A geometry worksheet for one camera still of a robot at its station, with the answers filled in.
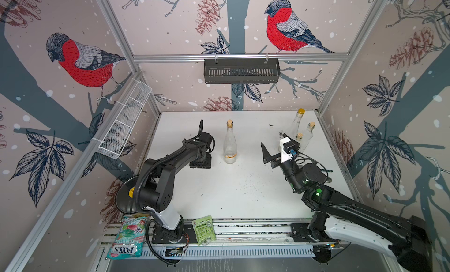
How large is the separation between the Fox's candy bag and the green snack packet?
225 millimetres

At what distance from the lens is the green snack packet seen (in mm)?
730

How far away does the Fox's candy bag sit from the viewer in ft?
2.29
